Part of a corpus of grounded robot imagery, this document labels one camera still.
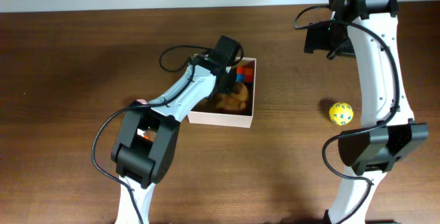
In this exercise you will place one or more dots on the colourful two-by-two puzzle cube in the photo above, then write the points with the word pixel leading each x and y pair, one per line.
pixel 245 74

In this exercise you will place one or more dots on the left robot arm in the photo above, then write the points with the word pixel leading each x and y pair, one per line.
pixel 145 146

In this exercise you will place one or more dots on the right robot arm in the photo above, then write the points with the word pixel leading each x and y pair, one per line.
pixel 367 31

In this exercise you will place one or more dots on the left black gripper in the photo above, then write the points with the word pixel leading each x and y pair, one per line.
pixel 232 88

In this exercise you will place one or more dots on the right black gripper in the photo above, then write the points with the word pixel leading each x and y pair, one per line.
pixel 315 38

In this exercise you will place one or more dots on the yellow ball with blue letters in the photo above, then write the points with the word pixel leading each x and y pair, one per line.
pixel 341 113

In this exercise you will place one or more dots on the brown plush capybara toy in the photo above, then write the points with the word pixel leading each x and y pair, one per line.
pixel 235 101

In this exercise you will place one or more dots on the open white cardboard box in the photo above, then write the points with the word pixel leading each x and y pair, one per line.
pixel 205 112

